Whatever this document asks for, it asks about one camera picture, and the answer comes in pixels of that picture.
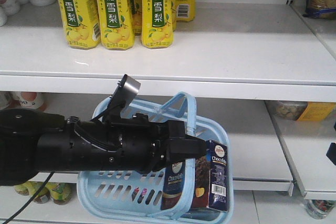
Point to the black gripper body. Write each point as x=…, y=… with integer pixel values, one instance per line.
x=125, y=144

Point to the white supermarket shelving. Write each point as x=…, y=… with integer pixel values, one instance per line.
x=233, y=56

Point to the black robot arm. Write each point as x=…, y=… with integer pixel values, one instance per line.
x=33, y=141

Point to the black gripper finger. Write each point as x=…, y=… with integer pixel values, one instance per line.
x=180, y=149

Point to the light blue plastic basket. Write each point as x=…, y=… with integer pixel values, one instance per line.
x=125, y=195

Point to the dark blue cookie box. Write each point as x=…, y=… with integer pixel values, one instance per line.
x=210, y=180

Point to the yellow pear drink bottle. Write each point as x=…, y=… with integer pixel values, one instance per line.
x=116, y=22
x=157, y=24
x=80, y=22

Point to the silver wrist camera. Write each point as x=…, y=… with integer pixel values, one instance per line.
x=124, y=94

